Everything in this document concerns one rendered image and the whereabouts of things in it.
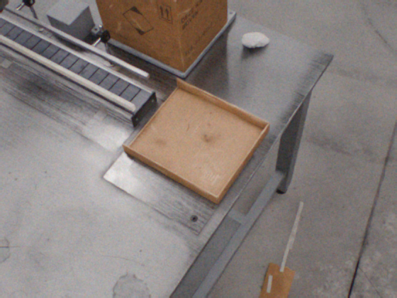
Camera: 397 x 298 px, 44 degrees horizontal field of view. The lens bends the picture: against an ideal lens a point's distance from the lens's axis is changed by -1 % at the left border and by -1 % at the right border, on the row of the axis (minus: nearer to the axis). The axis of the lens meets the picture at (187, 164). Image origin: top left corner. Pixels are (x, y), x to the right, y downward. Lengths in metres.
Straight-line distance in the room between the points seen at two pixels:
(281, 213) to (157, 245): 1.03
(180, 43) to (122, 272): 0.62
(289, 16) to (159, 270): 1.96
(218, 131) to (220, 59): 0.26
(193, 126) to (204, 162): 0.12
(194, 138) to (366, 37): 1.65
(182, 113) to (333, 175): 1.06
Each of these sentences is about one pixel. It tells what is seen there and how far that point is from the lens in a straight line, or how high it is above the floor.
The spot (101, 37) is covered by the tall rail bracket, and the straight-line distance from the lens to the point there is 1.43.
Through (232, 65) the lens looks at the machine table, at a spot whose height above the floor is 0.83.
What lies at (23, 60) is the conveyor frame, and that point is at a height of 0.88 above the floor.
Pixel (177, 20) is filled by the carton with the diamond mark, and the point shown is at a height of 1.06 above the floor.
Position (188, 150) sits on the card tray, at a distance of 1.31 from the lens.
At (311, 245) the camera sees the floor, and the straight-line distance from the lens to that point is 2.10.
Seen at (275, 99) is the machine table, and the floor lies 0.83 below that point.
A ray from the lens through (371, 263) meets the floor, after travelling 2.13.
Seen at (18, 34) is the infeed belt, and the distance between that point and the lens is 1.65.
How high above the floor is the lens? 1.94
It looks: 60 degrees down
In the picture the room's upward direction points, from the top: 8 degrees counter-clockwise
